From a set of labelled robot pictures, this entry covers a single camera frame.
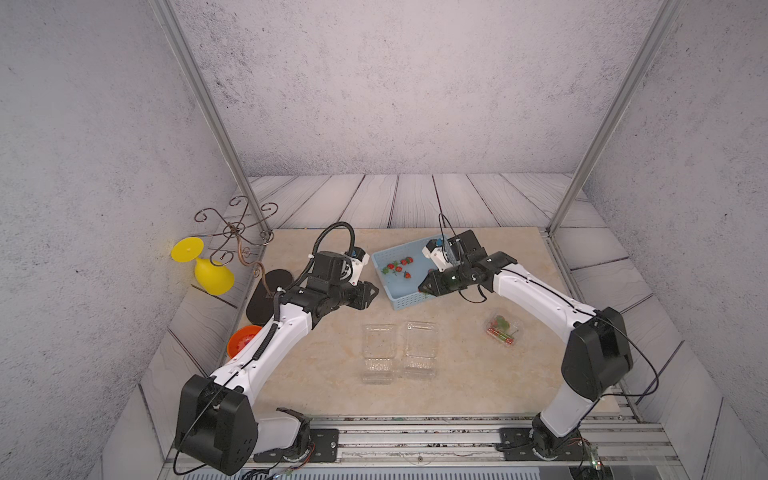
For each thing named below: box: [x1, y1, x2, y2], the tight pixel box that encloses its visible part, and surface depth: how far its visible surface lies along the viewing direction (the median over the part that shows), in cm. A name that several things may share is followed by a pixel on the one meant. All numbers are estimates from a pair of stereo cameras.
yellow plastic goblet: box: [171, 237, 235, 295], surface depth 76 cm
